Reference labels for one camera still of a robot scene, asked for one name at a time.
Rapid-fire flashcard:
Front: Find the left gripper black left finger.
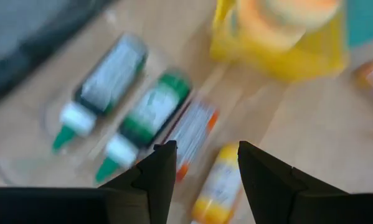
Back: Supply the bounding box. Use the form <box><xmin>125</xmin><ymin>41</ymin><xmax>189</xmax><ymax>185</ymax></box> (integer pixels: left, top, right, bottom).
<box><xmin>0</xmin><ymin>139</ymin><xmax>178</xmax><ymax>224</ymax></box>

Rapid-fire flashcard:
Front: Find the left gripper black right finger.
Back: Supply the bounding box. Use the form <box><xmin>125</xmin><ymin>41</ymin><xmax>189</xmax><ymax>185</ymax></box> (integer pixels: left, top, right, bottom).
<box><xmin>237</xmin><ymin>140</ymin><xmax>373</xmax><ymax>224</ymax></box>

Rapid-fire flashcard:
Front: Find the orange paint bottle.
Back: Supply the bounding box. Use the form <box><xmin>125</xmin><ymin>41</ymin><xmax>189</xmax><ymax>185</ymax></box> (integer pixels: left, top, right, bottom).
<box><xmin>191</xmin><ymin>142</ymin><xmax>246</xmax><ymax>224</ymax></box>
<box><xmin>354</xmin><ymin>58</ymin><xmax>373</xmax><ymax>100</ymax></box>

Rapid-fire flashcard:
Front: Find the green paint bottle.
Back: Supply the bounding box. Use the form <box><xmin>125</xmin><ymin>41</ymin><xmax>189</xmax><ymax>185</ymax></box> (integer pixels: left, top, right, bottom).
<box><xmin>51</xmin><ymin>32</ymin><xmax>149</xmax><ymax>153</ymax></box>
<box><xmin>94</xmin><ymin>71</ymin><xmax>192</xmax><ymax>184</ymax></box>

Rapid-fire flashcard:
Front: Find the red paint bottle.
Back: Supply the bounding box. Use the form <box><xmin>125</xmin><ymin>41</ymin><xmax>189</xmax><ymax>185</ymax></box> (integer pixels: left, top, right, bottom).
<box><xmin>161</xmin><ymin>99</ymin><xmax>221</xmax><ymax>183</ymax></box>

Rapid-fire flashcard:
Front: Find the plain tan toy donut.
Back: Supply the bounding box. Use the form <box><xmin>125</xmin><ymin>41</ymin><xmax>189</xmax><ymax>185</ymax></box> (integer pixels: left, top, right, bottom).
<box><xmin>235</xmin><ymin>0</ymin><xmax>342</xmax><ymax>50</ymax></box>

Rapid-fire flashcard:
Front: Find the clear plastic bin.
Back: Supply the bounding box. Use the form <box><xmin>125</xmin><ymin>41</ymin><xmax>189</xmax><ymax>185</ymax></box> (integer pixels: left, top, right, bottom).
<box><xmin>0</xmin><ymin>29</ymin><xmax>249</xmax><ymax>187</ymax></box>

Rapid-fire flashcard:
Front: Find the yellow perforated plastic basket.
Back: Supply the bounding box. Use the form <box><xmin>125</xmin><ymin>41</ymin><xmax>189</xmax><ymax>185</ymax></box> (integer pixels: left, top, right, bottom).
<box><xmin>209</xmin><ymin>0</ymin><xmax>351</xmax><ymax>82</ymax></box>

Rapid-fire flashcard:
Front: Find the teal plastic tray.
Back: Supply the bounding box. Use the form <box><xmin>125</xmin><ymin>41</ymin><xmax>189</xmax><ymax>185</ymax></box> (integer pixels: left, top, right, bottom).
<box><xmin>346</xmin><ymin>0</ymin><xmax>373</xmax><ymax>47</ymax></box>

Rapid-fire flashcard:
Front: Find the black aluminium table frame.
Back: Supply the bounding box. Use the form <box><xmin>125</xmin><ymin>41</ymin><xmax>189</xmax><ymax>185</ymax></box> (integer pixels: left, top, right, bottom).
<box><xmin>0</xmin><ymin>0</ymin><xmax>112</xmax><ymax>105</ymax></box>

